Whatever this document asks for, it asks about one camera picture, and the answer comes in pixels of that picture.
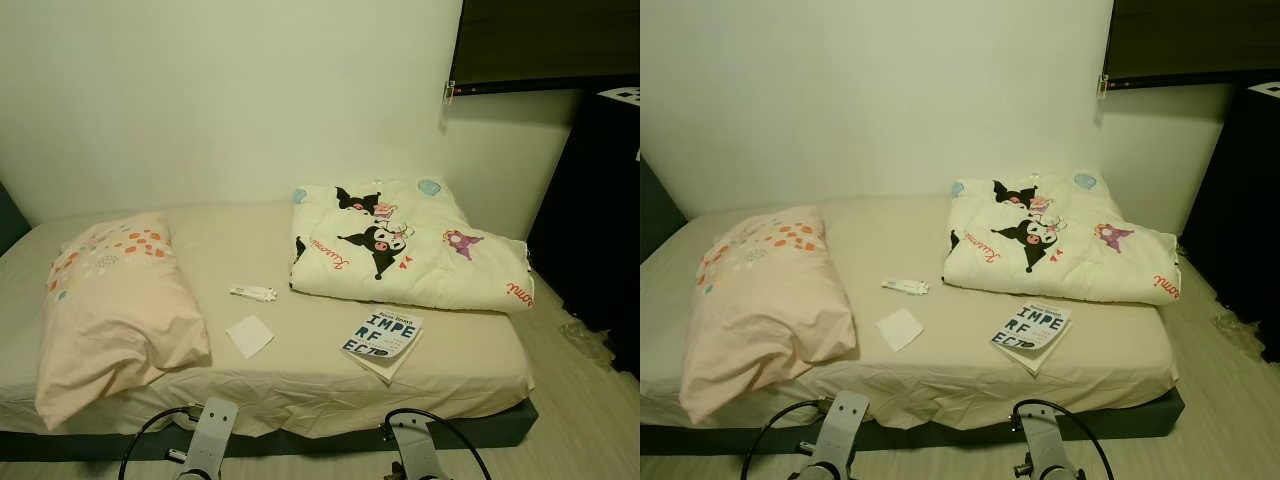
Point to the cream cartoon print comforter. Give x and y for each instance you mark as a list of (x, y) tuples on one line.
[(420, 270), (1070, 265)]

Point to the pink dotted pillow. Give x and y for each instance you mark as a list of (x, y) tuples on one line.
[(110, 320), (760, 310)]

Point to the dark green bed base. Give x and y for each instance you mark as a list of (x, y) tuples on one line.
[(480, 428), (1130, 415)]

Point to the black cabinet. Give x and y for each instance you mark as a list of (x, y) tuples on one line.
[(600, 220), (1240, 220)]

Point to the small white wrapper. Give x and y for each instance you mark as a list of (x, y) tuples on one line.
[(252, 293), (905, 287)]

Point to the black lettered white magazine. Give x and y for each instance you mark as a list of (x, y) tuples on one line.
[(1032, 328), (383, 335)]

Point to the crumpled clear plastic bag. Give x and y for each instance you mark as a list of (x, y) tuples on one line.
[(585, 340), (1238, 330)]

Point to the white paper tissue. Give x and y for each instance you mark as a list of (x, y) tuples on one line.
[(900, 329), (249, 336)]

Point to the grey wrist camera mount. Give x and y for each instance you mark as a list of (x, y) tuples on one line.
[(1045, 440), (212, 430), (413, 450), (845, 425)]

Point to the beige sheeted bed mattress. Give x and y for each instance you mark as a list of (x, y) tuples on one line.
[(300, 385), (950, 378)]

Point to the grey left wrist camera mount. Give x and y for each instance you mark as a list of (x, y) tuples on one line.
[(212, 430), (845, 425)]

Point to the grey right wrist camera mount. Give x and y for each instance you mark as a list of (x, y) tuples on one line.
[(1045, 440), (413, 450)]

